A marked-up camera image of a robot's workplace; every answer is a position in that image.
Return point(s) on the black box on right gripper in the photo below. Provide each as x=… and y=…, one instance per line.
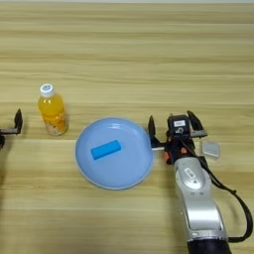
x=178, y=125

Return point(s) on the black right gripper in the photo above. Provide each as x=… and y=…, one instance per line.
x=177, y=145

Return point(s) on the blue rectangular block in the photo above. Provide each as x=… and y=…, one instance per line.
x=105, y=149

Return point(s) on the small silver grey box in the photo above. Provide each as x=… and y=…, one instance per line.
x=211, y=149

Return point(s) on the light blue round plate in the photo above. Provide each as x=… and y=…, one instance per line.
x=112, y=165

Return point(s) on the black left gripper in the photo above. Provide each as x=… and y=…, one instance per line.
x=7, y=131

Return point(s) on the orange juice bottle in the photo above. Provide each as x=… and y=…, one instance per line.
x=53, y=112

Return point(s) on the orange black needle-nose pliers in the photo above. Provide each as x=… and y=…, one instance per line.
x=167, y=156

